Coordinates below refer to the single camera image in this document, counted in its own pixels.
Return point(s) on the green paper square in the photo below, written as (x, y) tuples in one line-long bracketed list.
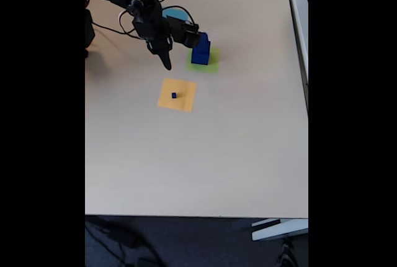
[(214, 65)]

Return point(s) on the white neighbouring desk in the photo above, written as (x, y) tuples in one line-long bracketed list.
[(302, 31)]

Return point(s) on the small blue cube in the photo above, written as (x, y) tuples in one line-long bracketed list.
[(204, 37)]

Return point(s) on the white table foot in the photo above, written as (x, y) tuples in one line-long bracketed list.
[(279, 229)]

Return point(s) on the medium blue cube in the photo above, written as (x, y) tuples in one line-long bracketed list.
[(205, 46)]

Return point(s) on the blue paper square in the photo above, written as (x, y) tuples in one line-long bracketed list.
[(178, 12)]

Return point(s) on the large blue cube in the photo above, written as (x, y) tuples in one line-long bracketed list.
[(200, 58)]

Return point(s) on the orange paper square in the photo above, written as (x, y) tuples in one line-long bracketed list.
[(166, 101)]

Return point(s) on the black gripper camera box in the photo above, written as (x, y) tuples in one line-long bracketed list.
[(184, 32)]

